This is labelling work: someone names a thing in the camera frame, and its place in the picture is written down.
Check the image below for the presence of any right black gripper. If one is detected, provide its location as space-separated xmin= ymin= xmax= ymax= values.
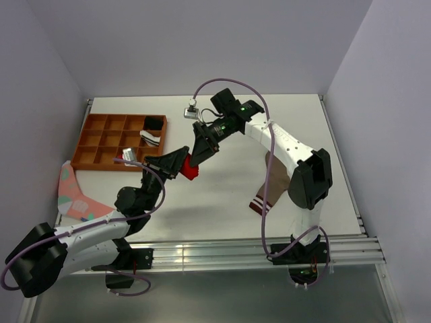
xmin=189 ymin=116 xmax=237 ymax=169

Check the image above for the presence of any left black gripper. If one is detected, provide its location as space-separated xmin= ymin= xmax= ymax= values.
xmin=141 ymin=146 xmax=189 ymax=211

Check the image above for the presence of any red christmas sock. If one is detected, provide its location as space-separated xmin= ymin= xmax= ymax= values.
xmin=179 ymin=153 xmax=199 ymax=181

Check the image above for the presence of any brown striped sock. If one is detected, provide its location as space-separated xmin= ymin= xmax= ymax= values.
xmin=248 ymin=157 xmax=290 ymax=215

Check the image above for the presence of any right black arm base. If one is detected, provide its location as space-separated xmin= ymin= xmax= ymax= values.
xmin=267 ymin=242 xmax=331 ymax=265

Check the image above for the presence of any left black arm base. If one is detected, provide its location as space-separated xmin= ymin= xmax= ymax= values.
xmin=92 ymin=248 xmax=154 ymax=271

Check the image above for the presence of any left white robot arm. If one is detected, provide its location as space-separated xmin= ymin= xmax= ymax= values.
xmin=1 ymin=146 xmax=189 ymax=298

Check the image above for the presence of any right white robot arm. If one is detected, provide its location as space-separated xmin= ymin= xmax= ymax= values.
xmin=190 ymin=89 xmax=333 ymax=262

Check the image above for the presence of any white black rolled sock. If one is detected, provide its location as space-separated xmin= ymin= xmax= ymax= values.
xmin=139 ymin=130 xmax=160 ymax=147

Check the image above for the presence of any orange compartment tray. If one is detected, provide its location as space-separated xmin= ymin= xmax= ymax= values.
xmin=71 ymin=114 xmax=168 ymax=172

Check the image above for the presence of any pink patterned sock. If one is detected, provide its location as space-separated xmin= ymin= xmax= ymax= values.
xmin=57 ymin=161 xmax=113 ymax=221

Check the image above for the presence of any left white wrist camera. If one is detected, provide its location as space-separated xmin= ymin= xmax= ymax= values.
xmin=122 ymin=147 xmax=137 ymax=162

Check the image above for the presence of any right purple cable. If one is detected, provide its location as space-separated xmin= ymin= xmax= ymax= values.
xmin=193 ymin=77 xmax=331 ymax=290

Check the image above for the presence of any aluminium frame rail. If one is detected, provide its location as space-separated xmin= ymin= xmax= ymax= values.
xmin=131 ymin=235 xmax=386 ymax=273

